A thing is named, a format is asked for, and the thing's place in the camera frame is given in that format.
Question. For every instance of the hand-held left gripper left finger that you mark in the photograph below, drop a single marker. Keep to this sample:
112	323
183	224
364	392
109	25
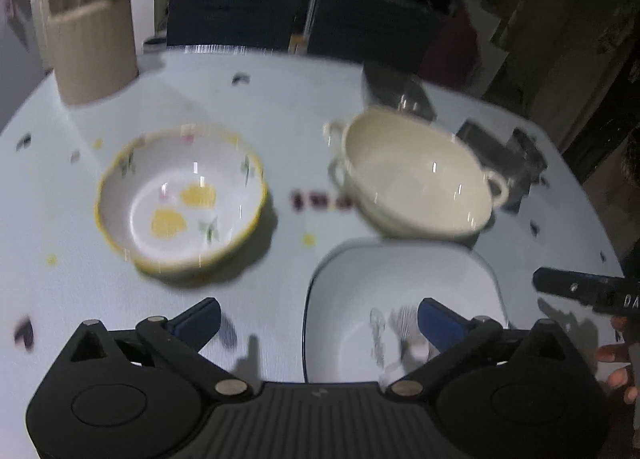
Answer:
202	321

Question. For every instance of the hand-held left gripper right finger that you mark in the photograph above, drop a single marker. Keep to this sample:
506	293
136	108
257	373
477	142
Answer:
440	324

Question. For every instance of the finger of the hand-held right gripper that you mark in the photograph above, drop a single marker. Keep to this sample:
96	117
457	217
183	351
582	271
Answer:
575	285

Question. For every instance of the floral yellow-rimmed bowl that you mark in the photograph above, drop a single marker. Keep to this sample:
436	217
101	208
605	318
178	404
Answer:
190	239

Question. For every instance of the white square plate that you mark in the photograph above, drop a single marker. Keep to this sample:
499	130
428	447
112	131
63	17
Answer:
360	299

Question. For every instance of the rectangular steel container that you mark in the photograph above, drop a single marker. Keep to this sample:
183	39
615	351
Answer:
485	144

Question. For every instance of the round steel bowl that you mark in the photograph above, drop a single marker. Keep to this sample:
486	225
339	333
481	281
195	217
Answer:
390	89

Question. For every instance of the person's right hand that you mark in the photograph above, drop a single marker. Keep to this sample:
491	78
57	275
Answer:
616	354

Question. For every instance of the maroon sofa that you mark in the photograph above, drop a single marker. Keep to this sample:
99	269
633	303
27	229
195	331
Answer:
460	54

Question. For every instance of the beige canister with glass lid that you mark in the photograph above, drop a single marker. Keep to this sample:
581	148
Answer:
95	54

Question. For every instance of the dark blue chair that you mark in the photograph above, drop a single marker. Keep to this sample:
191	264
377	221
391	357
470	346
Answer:
230	14
370	29

